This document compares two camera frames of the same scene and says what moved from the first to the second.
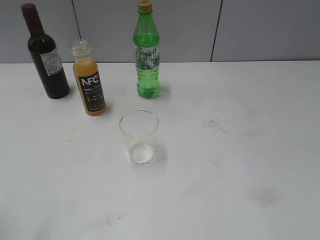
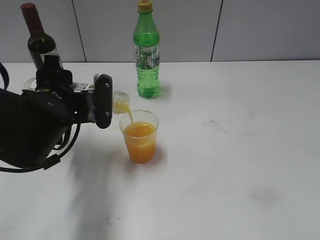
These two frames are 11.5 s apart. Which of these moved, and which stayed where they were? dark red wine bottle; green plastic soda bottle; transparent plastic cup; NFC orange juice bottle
Moved: NFC orange juice bottle
Stayed: green plastic soda bottle; dark red wine bottle; transparent plastic cup
